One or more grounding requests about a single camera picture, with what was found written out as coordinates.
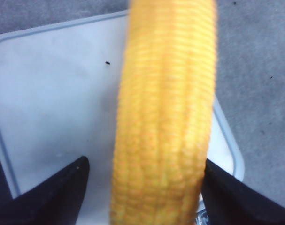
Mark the yellow corn cob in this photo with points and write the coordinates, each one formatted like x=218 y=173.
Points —
x=164 y=114

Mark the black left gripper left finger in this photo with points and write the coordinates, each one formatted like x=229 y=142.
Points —
x=55 y=201

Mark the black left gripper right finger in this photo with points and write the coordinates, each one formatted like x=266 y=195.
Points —
x=229 y=201

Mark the silver digital kitchen scale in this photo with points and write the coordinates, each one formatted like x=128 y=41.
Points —
x=58 y=101

